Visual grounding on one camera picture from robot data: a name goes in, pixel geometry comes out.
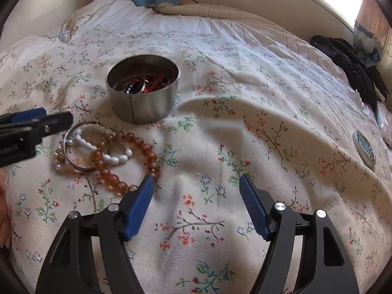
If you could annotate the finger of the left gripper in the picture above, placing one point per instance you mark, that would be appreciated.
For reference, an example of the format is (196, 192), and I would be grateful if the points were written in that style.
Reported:
(22, 116)
(51, 124)

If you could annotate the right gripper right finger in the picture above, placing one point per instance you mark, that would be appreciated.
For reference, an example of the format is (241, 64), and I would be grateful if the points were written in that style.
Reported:
(324, 265)

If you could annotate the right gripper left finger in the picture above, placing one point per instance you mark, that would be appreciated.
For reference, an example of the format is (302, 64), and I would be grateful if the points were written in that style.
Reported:
(69, 265)

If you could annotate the round silver metal tin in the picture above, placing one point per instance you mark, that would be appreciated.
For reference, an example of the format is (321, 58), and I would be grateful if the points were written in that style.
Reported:
(143, 88)

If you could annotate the white striped duvet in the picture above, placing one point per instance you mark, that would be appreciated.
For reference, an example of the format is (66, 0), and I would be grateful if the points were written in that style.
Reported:
(116, 16)

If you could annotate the clear plastic bag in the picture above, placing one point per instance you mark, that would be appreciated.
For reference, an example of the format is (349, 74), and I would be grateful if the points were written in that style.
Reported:
(383, 119)

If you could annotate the floral bed sheet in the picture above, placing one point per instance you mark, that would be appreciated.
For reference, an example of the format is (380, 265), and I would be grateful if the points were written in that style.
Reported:
(239, 110)

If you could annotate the black jacket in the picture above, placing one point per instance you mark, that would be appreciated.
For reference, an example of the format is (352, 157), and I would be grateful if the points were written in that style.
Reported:
(360, 78)

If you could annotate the beige striped blanket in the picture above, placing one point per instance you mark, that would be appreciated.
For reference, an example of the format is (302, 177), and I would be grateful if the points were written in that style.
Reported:
(216, 19)

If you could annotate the pink curtain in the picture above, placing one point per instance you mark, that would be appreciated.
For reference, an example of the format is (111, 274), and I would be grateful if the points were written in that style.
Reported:
(371, 29)

